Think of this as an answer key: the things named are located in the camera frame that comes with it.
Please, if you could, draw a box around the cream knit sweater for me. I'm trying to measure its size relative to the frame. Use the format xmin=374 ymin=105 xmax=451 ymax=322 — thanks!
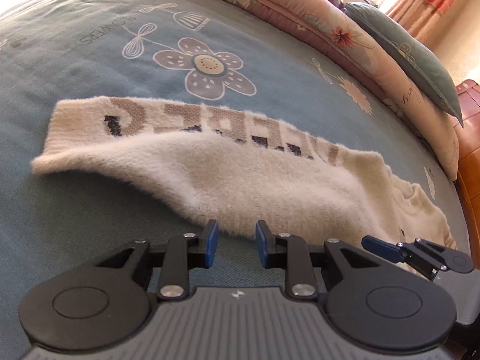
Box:
xmin=32 ymin=96 xmax=456 ymax=248

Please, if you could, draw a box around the orange wooden headboard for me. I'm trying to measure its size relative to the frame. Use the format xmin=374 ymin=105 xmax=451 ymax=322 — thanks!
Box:
xmin=454 ymin=80 xmax=480 ymax=267

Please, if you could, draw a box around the grey-green pillow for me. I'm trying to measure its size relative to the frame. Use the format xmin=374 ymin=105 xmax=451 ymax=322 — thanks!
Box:
xmin=344 ymin=2 xmax=463 ymax=123

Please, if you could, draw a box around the blue floral bed sheet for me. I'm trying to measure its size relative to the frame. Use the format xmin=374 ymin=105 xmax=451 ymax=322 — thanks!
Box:
xmin=1 ymin=0 xmax=470 ymax=359

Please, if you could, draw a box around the pink curtain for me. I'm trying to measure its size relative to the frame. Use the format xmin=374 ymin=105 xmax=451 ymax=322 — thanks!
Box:
xmin=385 ymin=0 xmax=467 ymax=47

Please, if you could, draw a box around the pink floral quilt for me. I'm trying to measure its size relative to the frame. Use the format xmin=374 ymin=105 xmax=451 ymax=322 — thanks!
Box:
xmin=224 ymin=0 xmax=459 ymax=180

